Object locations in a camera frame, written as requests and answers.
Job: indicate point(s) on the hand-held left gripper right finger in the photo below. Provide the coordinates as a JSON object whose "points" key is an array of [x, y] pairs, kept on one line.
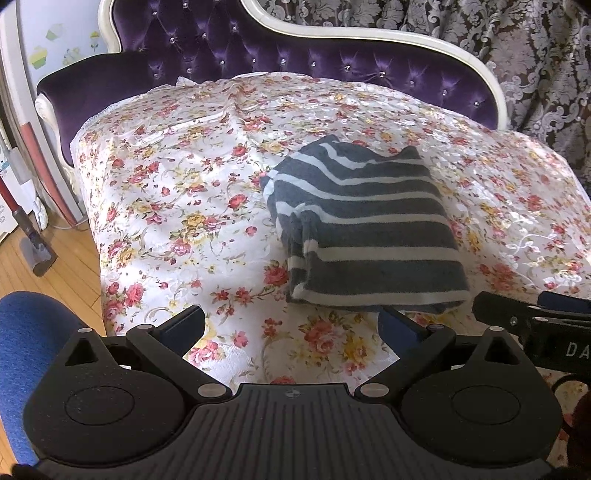
{"points": [[399, 330]]}

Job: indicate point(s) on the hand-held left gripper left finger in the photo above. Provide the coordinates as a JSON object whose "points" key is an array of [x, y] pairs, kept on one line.
{"points": [[182, 328]]}

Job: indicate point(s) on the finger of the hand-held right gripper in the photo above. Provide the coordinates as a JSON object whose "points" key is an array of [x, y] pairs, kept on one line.
{"points": [[565, 302], [501, 310]]}

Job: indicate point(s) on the grey white striped cardigan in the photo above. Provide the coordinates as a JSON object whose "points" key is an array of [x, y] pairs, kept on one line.
{"points": [[364, 221]]}

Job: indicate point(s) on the floral bedspread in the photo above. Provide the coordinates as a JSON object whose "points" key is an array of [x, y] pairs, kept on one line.
{"points": [[184, 207]]}

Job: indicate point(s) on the blue chair seat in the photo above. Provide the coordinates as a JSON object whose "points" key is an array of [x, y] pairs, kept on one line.
{"points": [[32, 346]]}

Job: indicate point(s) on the red grey stick vacuum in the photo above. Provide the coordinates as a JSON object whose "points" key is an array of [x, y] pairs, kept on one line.
{"points": [[30, 249]]}

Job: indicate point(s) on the white standing panel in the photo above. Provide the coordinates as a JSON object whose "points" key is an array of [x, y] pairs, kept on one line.
{"points": [[51, 152]]}

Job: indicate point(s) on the grey damask curtain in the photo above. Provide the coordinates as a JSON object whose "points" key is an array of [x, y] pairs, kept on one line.
{"points": [[508, 32]]}

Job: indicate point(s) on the purple tufted sofa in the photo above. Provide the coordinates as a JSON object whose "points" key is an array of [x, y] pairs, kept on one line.
{"points": [[231, 41]]}

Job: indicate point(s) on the flower wall sticker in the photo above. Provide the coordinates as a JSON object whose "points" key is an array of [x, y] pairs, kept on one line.
{"points": [[94, 41]]}

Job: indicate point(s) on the green cupcake wall sticker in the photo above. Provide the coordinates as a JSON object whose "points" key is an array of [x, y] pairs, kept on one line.
{"points": [[55, 32], [39, 57]]}

